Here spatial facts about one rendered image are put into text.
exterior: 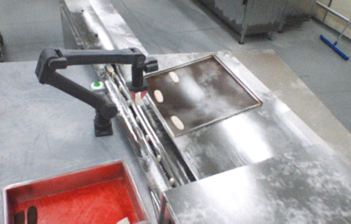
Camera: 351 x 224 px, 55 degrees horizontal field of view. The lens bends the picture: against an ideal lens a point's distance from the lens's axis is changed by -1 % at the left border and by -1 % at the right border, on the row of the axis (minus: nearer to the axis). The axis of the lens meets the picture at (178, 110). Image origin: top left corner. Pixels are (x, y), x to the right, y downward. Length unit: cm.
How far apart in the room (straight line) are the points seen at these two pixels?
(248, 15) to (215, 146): 289
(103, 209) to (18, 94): 89
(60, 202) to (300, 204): 92
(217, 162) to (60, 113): 84
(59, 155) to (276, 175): 101
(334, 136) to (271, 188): 112
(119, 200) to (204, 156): 41
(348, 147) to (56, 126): 150
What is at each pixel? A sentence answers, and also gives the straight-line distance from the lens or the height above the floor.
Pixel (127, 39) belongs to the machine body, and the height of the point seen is 82.
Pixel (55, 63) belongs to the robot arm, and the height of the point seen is 127.
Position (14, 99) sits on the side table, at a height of 82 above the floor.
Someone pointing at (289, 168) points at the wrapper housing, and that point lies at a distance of 100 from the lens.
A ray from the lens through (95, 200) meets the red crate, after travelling 144.
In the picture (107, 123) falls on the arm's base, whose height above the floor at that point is 87.
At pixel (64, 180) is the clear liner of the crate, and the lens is 142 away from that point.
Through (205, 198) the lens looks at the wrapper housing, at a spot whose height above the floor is 130.
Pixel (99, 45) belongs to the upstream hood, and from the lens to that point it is 221.
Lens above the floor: 198
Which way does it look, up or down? 39 degrees down
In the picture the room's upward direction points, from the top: 7 degrees clockwise
